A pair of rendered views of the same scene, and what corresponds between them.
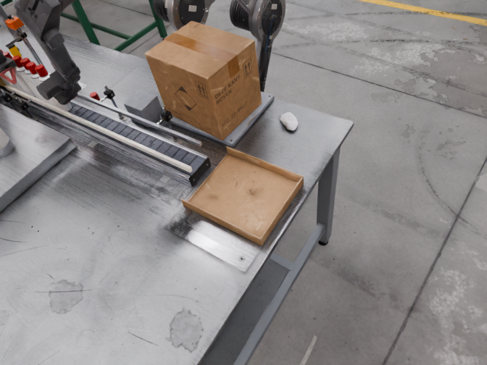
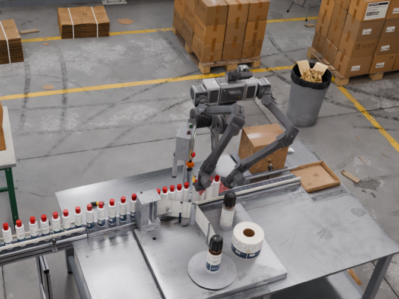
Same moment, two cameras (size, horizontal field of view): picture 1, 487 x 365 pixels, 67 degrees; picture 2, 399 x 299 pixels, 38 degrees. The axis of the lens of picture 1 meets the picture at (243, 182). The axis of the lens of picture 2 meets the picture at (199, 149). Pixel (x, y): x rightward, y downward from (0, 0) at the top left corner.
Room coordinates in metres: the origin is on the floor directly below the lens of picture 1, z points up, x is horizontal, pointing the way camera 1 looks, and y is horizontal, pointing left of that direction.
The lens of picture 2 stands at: (0.42, 3.56, 3.69)
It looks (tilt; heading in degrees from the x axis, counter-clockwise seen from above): 38 degrees down; 290
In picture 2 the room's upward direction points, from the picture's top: 6 degrees clockwise
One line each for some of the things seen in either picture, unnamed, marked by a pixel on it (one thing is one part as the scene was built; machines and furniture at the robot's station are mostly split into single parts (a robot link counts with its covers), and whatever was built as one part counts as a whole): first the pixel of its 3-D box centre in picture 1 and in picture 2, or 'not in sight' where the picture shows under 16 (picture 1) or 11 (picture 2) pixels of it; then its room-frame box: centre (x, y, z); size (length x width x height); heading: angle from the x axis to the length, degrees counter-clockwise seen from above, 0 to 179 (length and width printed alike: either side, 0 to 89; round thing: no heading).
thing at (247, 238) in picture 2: not in sight; (247, 240); (0.94, 1.00, 0.95); 0.20 x 0.20 x 0.14
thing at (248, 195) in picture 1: (242, 191); (314, 175); (0.72, 0.01, 0.85); 0.30 x 0.26 x 0.04; 48
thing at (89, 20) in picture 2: not in sight; (83, 21); (4.47, -2.49, 0.11); 0.65 x 0.54 x 0.22; 40
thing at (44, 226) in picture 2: not in sight; (44, 227); (2.12, 1.54, 0.98); 0.05 x 0.05 x 0.20
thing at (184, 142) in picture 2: not in sight; (185, 142); (1.53, 0.77, 1.38); 0.17 x 0.10 x 0.19; 103
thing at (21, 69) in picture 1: (30, 79); (195, 191); (1.42, 0.77, 0.98); 0.05 x 0.05 x 0.20
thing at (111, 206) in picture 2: not in sight; (112, 211); (1.83, 1.21, 0.98); 0.05 x 0.05 x 0.20
